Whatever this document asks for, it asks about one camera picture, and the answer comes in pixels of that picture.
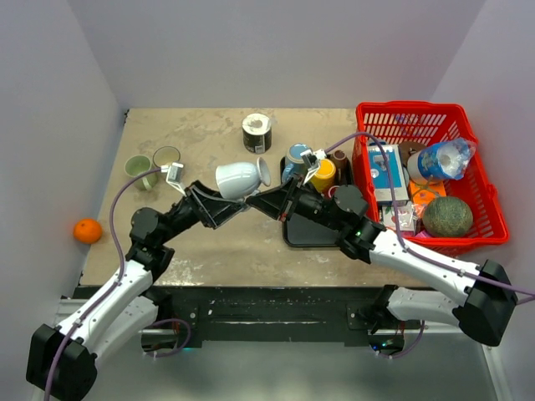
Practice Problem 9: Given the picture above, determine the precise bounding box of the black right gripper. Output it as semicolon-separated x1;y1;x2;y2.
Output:
246;172;345;233

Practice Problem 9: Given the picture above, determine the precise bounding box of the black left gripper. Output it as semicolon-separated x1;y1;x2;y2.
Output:
158;180;246;245

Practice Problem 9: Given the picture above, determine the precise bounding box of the blue butterfly mug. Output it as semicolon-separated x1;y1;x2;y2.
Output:
281;143;311;184

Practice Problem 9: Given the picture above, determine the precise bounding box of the light blue footed mug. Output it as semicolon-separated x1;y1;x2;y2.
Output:
215;157;272;200

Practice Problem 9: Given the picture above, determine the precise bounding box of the cream enamel mug black rim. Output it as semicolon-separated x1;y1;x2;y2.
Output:
152;145;181;168

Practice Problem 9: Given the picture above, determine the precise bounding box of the green mug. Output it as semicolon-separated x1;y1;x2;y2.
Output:
125;155;158;191

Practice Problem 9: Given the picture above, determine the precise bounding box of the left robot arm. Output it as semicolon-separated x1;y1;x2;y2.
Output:
26;181;247;400

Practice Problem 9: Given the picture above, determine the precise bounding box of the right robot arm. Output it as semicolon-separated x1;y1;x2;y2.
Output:
247;179;518;347

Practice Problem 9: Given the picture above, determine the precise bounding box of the yellow mug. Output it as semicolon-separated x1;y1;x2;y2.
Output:
310;159;337;193

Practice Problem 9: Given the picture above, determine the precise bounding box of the red mug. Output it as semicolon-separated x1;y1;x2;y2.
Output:
327;185;339;199

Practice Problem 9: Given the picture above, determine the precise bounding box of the brown mug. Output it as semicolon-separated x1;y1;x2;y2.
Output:
331;150;351;185

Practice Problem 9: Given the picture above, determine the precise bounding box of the black tray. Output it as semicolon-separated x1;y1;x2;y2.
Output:
279;157;354;248

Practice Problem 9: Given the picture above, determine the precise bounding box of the black can with white lid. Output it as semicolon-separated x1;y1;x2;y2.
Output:
242;113;272;155

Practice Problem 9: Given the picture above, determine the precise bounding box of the razor package box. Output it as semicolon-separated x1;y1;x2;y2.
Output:
368;144;410;205

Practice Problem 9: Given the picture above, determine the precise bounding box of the orange fruit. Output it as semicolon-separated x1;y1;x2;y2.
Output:
73;218;103;245

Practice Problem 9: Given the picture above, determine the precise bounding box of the small snack packet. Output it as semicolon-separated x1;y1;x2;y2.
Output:
380;202;419;236

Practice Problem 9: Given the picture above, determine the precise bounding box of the brown tape roll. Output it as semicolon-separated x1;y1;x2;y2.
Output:
398;141;426;159

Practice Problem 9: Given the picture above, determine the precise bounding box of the orange packet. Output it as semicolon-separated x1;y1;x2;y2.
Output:
409;180;446;207

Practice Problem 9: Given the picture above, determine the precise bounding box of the red plastic basket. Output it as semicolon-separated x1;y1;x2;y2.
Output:
352;100;509;256

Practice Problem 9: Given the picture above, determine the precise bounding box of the green melon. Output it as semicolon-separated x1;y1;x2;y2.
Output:
422;196;474;238

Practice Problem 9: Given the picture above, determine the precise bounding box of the toilet paper roll pack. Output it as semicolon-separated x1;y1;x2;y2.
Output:
407;138;476;184

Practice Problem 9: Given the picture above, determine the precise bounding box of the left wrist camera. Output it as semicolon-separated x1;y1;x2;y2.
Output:
160;162;184;188

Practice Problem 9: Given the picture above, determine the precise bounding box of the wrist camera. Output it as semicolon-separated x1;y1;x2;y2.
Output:
160;162;184;188
300;149;327;184

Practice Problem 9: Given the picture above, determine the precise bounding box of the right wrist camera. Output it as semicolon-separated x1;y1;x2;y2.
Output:
300;149;327;184

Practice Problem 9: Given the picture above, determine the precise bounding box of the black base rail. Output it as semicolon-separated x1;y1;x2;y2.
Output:
70;285;423;348

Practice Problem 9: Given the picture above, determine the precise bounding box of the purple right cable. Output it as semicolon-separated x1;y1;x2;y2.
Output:
325;131;535;304

